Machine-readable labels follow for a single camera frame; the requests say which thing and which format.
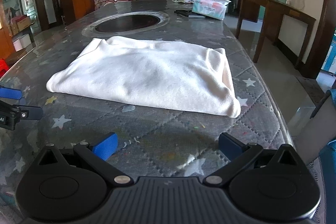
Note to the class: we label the round black induction cooktop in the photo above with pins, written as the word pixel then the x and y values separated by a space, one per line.
pixel 126 24

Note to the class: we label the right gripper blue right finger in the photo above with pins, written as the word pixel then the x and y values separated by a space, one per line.
pixel 241 157

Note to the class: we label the red plastic stool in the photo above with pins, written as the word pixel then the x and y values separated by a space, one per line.
pixel 3 67

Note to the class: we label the blue sofa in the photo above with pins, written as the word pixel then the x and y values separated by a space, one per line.
pixel 323 166

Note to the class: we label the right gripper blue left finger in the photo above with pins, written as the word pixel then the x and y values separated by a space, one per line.
pixel 95 158

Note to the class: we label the cream white garment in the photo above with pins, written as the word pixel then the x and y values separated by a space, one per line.
pixel 163 74

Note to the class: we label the black remote on table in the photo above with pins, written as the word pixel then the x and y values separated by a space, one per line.
pixel 189 14

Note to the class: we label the wooden console table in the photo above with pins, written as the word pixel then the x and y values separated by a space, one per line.
pixel 271 24

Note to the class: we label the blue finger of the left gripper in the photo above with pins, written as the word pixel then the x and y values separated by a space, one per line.
pixel 10 93
pixel 30 112

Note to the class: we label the small wooden stool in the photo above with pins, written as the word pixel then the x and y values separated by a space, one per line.
pixel 15 57

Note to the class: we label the tissue pack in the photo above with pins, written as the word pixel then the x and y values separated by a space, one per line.
pixel 212 8

